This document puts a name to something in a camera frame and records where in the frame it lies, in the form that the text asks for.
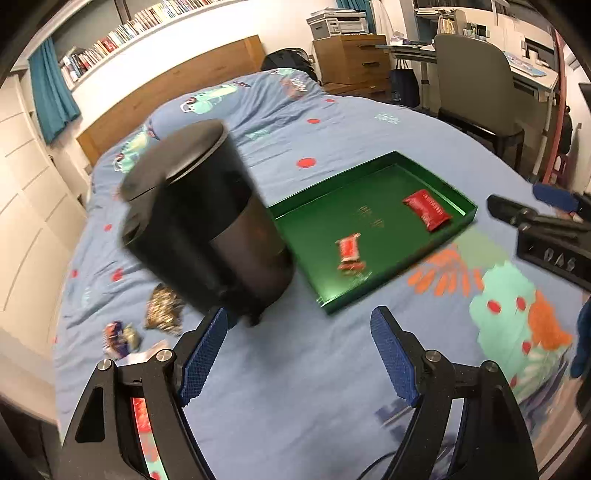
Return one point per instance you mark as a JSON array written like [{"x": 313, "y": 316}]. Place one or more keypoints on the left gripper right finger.
[{"x": 465, "y": 419}]

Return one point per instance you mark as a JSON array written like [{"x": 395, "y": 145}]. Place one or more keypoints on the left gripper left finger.
[{"x": 121, "y": 405}]

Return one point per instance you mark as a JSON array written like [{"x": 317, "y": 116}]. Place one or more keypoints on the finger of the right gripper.
[
  {"x": 562, "y": 199},
  {"x": 516, "y": 214}
]

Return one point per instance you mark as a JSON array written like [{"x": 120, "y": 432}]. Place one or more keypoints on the red spicy strips snack bag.
[{"x": 148, "y": 446}]

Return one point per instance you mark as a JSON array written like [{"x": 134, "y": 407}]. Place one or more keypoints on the red rectangular snack packet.
[{"x": 432, "y": 214}]

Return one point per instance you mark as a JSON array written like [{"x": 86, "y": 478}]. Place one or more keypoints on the clear red-edged wafer packet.
[{"x": 349, "y": 254}]

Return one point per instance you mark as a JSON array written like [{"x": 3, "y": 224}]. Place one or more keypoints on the white brown chocolate snack bag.
[{"x": 115, "y": 344}]

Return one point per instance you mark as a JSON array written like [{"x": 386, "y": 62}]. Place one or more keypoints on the small olive snack packet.
[{"x": 131, "y": 337}]

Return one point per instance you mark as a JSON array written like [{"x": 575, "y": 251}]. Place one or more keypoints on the white desk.
[{"x": 522, "y": 81}]

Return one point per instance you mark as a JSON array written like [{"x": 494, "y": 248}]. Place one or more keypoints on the grey office chair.
[{"x": 477, "y": 93}]

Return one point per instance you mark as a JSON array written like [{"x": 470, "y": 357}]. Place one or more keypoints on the dark brown gold snack bag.
[{"x": 164, "y": 310}]

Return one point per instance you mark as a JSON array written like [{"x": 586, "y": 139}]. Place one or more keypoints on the green tray box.
[{"x": 366, "y": 199}]

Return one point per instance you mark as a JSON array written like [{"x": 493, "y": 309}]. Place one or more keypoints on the dark blue tote bag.
[{"x": 404, "y": 85}]

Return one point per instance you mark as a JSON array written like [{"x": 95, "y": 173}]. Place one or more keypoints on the blue cartoon bed blanket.
[{"x": 305, "y": 394}]

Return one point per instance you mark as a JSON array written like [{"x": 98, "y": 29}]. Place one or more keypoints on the wooden drawer cabinet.
[{"x": 355, "y": 65}]

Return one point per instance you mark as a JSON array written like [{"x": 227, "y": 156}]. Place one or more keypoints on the white wardrobe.
[{"x": 41, "y": 222}]

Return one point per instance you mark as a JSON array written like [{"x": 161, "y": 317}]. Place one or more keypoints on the black electric kettle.
[{"x": 197, "y": 222}]

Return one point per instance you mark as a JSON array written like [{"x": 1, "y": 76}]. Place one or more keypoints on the white printer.
[{"x": 330, "y": 22}]

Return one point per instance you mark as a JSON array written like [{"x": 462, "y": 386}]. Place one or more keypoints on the black backpack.
[{"x": 293, "y": 58}]

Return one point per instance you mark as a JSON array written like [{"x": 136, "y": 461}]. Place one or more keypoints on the wooden headboard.
[{"x": 242, "y": 57}]

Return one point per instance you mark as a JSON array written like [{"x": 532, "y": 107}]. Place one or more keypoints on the teal curtain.
[{"x": 54, "y": 104}]

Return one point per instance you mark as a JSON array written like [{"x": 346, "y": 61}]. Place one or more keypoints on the bookshelf with books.
[{"x": 100, "y": 28}]

